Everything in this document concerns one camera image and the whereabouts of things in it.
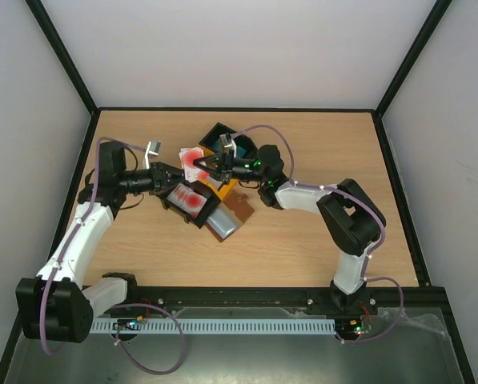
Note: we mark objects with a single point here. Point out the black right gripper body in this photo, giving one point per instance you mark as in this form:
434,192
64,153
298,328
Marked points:
227,166

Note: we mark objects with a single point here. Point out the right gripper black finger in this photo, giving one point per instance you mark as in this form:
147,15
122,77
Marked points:
205,173
211,161

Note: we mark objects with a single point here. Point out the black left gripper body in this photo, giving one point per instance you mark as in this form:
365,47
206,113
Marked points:
158,180

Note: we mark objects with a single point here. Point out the red-white credit card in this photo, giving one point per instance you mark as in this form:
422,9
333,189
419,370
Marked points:
193,174
189,155

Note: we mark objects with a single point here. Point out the black bin with red cards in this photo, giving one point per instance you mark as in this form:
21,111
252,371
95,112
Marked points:
212,203

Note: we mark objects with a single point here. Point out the brown leather card holder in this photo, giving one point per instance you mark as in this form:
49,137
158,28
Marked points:
231,214

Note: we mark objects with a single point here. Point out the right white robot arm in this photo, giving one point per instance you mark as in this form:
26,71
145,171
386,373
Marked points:
355,224

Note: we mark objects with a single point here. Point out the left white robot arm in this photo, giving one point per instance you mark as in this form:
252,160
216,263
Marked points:
105,191

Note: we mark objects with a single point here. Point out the stack of red-white cards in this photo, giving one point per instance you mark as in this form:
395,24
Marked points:
187,200

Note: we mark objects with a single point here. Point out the stack of teal cards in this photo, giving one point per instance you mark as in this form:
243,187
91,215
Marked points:
240,152

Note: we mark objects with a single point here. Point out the black bin with teal cards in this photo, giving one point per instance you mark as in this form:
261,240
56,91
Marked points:
211,140

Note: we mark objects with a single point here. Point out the yellow plastic bin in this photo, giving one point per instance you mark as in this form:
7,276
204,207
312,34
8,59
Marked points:
218,187

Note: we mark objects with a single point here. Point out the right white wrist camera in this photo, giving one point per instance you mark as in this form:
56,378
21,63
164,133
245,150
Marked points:
228,144

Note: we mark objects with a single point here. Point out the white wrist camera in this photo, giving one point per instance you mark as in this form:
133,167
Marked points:
151,151
228,144

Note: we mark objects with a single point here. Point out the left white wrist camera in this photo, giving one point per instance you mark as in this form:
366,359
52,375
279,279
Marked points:
151,151

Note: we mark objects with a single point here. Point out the black cage frame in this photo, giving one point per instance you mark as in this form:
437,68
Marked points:
454,360

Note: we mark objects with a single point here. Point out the light blue slotted cable duct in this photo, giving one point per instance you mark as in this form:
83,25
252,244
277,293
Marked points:
215,326

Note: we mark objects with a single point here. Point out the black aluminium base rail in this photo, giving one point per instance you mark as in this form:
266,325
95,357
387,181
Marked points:
238,298

